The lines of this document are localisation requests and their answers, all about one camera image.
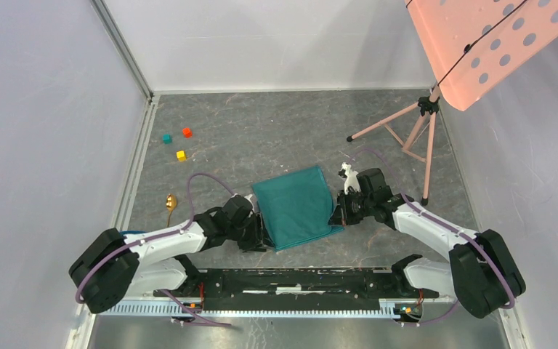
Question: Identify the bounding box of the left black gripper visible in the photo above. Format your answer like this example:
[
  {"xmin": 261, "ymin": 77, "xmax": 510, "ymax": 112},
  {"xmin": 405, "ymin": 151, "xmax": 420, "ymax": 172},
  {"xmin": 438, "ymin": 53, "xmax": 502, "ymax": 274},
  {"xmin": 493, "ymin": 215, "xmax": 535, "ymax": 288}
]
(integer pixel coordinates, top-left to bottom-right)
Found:
[{"xmin": 227, "ymin": 212, "xmax": 275, "ymax": 253}]

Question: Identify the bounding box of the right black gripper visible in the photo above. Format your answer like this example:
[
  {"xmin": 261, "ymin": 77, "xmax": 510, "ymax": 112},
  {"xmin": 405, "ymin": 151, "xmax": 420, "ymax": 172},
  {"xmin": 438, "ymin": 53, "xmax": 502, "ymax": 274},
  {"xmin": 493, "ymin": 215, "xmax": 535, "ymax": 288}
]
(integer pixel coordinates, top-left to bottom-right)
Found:
[{"xmin": 328, "ymin": 189, "xmax": 373, "ymax": 226}]

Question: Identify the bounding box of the teal cloth napkin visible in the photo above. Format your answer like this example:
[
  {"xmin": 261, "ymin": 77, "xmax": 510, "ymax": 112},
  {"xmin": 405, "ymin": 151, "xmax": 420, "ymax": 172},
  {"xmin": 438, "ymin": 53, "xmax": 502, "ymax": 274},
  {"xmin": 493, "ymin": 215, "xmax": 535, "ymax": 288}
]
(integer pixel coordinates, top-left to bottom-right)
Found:
[{"xmin": 252, "ymin": 165, "xmax": 344, "ymax": 251}]

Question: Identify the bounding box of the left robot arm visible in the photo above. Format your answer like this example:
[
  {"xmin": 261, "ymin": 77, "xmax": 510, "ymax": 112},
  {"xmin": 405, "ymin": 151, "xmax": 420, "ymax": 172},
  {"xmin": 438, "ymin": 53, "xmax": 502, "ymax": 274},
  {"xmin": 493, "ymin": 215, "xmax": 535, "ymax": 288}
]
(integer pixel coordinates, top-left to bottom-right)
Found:
[{"xmin": 68, "ymin": 194, "xmax": 274, "ymax": 314}]

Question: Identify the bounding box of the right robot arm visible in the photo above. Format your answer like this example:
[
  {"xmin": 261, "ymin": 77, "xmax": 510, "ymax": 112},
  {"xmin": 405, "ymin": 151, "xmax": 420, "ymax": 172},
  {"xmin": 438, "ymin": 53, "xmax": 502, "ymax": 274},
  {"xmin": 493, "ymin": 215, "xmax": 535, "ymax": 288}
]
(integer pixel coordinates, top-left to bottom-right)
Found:
[{"xmin": 328, "ymin": 163, "xmax": 526, "ymax": 318}]

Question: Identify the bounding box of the gold spoon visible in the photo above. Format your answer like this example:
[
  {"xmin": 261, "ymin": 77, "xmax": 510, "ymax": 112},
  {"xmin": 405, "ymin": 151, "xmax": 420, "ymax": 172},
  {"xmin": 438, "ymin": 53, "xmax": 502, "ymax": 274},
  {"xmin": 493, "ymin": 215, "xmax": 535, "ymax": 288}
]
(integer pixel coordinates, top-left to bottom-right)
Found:
[{"xmin": 166, "ymin": 193, "xmax": 178, "ymax": 227}]

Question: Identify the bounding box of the yellow cube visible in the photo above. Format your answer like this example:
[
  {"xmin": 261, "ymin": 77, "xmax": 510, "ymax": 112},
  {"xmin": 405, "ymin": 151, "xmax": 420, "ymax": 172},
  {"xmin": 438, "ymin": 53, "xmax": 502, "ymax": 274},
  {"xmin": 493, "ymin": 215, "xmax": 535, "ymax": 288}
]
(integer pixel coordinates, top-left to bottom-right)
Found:
[{"xmin": 176, "ymin": 151, "xmax": 187, "ymax": 162}]

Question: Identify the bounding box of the orange cube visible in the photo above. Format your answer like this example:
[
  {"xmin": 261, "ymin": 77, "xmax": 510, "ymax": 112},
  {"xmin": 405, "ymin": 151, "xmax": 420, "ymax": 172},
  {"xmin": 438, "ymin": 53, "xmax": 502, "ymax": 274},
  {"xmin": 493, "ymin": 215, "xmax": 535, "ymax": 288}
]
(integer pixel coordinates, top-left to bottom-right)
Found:
[{"xmin": 182, "ymin": 128, "xmax": 193, "ymax": 138}]

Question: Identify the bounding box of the blue knife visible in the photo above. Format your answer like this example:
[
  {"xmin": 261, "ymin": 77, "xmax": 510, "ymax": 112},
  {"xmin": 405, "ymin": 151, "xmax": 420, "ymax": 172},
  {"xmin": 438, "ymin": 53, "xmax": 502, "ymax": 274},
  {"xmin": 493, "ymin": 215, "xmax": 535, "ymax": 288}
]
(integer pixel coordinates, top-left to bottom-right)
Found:
[{"xmin": 120, "ymin": 230, "xmax": 147, "ymax": 236}]

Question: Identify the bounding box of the pink tripod stand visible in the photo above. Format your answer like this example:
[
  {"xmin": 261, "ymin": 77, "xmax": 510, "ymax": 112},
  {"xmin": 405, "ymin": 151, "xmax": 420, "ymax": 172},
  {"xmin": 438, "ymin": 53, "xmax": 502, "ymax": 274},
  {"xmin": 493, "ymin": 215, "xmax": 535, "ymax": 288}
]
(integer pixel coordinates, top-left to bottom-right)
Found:
[{"xmin": 346, "ymin": 83, "xmax": 442, "ymax": 206}]

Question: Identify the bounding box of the pink perforated panel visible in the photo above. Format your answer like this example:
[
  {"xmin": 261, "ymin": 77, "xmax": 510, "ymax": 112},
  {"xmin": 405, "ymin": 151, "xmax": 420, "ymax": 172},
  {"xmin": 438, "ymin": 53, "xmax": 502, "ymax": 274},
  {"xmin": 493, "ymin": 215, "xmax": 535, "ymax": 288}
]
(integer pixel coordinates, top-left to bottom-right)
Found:
[{"xmin": 405, "ymin": 0, "xmax": 558, "ymax": 111}]

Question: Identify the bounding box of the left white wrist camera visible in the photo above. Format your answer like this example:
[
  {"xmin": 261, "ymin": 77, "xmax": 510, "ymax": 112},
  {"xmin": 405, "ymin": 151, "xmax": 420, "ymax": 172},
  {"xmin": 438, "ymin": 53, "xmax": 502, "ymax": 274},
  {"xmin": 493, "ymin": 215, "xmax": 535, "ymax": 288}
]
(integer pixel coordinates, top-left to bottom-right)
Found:
[{"xmin": 245, "ymin": 194, "xmax": 257, "ymax": 206}]

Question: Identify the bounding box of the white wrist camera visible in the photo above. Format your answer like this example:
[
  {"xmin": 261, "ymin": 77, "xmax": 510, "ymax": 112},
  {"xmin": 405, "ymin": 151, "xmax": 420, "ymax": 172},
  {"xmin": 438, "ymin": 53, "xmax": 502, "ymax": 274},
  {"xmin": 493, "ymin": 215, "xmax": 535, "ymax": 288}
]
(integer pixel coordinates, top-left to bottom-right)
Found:
[
  {"xmin": 245, "ymin": 194, "xmax": 257, "ymax": 206},
  {"xmin": 338, "ymin": 162, "xmax": 361, "ymax": 195}
]

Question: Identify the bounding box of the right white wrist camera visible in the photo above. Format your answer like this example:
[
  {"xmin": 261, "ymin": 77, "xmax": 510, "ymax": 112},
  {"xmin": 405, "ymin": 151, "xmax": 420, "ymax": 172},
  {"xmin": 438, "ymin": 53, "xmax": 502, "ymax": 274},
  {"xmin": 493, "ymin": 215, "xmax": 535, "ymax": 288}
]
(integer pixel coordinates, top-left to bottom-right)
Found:
[{"xmin": 338, "ymin": 162, "xmax": 361, "ymax": 195}]

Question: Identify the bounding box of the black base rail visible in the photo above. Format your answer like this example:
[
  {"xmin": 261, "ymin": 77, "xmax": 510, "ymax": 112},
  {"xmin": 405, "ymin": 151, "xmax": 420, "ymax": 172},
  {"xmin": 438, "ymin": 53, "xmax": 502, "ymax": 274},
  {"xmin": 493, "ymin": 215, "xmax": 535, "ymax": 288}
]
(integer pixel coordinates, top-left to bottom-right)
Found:
[{"xmin": 171, "ymin": 268, "xmax": 440, "ymax": 311}]

